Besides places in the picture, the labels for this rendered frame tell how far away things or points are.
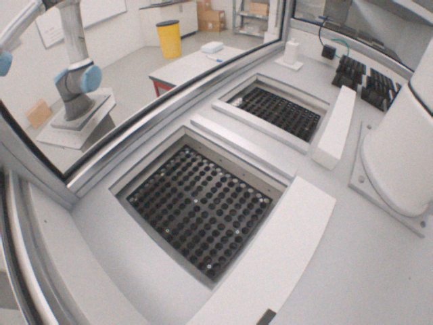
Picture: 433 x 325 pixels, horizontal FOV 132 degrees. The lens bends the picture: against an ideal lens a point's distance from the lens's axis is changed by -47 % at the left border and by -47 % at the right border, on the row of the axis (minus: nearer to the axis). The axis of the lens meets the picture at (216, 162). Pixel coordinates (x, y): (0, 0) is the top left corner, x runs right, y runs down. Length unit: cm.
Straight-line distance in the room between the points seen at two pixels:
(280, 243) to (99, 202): 30
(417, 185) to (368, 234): 12
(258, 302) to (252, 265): 5
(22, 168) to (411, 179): 60
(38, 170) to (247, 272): 33
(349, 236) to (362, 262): 5
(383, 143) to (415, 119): 9
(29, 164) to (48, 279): 17
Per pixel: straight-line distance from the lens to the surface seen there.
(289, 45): 68
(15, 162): 31
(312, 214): 29
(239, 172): 40
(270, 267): 26
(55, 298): 19
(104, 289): 26
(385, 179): 39
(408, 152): 36
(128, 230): 30
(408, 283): 43
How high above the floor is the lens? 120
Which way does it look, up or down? 54 degrees down
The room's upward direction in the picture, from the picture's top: 2 degrees counter-clockwise
